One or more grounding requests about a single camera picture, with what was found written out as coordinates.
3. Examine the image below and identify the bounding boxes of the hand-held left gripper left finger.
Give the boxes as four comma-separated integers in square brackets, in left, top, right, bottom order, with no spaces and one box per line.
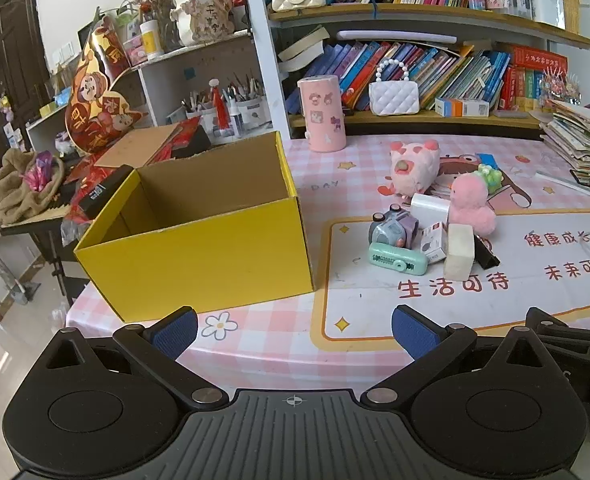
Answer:
[40,306,230,411]

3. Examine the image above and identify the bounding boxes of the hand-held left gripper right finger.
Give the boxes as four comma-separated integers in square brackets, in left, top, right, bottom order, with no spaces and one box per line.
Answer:
[360,304,556,411]

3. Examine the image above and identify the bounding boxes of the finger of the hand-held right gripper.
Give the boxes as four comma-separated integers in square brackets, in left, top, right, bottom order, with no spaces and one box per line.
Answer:
[525,306,590,361]

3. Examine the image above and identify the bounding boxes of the mint green plastic gadget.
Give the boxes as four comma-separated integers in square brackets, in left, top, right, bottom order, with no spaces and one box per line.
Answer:
[368,242,428,275]

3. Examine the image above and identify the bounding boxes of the yellow cardboard box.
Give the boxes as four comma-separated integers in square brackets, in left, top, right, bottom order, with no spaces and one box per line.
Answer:
[73,131,316,324]

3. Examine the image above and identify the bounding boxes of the cream white block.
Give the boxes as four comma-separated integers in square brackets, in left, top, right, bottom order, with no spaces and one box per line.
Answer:
[444,223,476,281]

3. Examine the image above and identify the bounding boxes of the small white printed box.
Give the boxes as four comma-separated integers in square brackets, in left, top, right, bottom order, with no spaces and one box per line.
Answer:
[420,221,450,263]

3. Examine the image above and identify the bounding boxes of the black binder clip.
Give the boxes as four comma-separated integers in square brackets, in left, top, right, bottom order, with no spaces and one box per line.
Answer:
[474,236,501,271]

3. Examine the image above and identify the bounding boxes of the grey purple toy camera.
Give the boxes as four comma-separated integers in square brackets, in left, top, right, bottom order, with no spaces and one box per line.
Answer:
[367,205,421,250]

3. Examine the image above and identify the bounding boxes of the white rounded box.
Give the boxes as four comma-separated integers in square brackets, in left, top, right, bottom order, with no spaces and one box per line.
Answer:
[410,192,450,226]

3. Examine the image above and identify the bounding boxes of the pink fluffy duck plush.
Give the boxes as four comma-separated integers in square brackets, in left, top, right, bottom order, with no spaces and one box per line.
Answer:
[448,171,497,236]

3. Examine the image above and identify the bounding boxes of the pale pink pig plush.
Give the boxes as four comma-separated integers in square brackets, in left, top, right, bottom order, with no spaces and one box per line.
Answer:
[377,140,443,198]

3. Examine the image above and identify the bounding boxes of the green and blue toy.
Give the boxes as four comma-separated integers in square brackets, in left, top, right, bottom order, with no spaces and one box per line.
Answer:
[472,162,504,193]

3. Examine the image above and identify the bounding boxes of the white desk mat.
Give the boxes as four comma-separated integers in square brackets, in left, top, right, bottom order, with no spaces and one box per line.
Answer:
[311,207,590,343]

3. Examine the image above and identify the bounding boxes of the black keyboard stand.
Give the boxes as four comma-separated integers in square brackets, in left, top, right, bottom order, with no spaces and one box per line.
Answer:
[5,225,90,306]

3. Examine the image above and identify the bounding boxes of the black long box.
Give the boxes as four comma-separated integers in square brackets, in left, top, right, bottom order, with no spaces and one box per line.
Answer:
[77,165,133,221]

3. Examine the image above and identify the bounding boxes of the pink checked tablecloth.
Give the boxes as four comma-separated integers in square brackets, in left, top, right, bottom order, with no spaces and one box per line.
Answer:
[65,132,590,396]

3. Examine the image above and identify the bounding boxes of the electric keyboard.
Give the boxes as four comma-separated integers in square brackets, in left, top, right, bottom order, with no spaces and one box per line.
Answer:
[0,202,73,237]

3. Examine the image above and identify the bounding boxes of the pile of red paper packets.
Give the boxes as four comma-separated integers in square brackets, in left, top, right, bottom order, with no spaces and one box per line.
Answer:
[65,120,206,221]

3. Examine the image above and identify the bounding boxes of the brown cardboard sheet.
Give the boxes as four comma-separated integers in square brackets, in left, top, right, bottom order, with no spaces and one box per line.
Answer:
[95,124,181,168]

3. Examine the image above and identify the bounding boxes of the stack of paper booklets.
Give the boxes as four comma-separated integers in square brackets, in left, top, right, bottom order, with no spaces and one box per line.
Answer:
[540,100,590,176]

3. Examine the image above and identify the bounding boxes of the purple foil wrappers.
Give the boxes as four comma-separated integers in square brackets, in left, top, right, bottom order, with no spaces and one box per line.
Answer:
[22,152,56,191]

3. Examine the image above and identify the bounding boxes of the brown cloth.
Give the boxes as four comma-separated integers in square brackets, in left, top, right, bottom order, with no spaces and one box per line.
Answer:
[0,149,66,226]

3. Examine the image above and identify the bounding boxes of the white pen cup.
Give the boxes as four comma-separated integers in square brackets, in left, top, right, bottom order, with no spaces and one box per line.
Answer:
[182,92,222,137]
[234,80,268,133]

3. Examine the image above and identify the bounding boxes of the white blue orange box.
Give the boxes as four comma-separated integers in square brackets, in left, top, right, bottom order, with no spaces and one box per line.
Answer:
[435,97,491,118]

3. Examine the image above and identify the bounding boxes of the red tassel ornament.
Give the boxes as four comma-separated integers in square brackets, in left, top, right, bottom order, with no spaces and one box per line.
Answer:
[209,79,231,136]

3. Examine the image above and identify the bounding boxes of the white quilted handbag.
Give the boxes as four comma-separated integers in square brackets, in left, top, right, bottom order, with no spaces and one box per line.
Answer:
[368,58,421,116]

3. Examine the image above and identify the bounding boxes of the pink cylinder tin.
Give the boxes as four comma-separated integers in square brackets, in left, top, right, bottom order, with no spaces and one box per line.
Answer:
[296,75,347,153]

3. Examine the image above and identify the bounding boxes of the red gold paper decoration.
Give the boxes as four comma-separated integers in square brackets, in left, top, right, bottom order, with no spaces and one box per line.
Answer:
[65,15,143,156]

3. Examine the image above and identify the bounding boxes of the row of leaning books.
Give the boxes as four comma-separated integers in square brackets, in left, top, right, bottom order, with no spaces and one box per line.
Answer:
[285,40,571,113]

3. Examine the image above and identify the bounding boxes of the white cubby shelf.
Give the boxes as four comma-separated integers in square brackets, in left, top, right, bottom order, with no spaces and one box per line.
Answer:
[25,35,271,161]

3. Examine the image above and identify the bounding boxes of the white bottle yellow label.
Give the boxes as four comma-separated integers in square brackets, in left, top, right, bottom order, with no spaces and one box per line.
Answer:
[140,20,165,59]

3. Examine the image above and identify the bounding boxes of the wooden bookshelf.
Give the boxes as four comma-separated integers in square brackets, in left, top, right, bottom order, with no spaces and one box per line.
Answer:
[237,0,590,133]

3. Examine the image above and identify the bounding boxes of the cream rabbit ornament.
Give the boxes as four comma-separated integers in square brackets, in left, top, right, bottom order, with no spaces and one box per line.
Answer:
[170,0,236,46]

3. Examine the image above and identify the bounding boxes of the dark wooden door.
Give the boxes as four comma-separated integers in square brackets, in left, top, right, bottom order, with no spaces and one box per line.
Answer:
[0,0,43,171]

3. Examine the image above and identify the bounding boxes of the white pen holder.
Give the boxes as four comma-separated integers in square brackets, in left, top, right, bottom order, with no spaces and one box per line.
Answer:
[530,0,566,28]

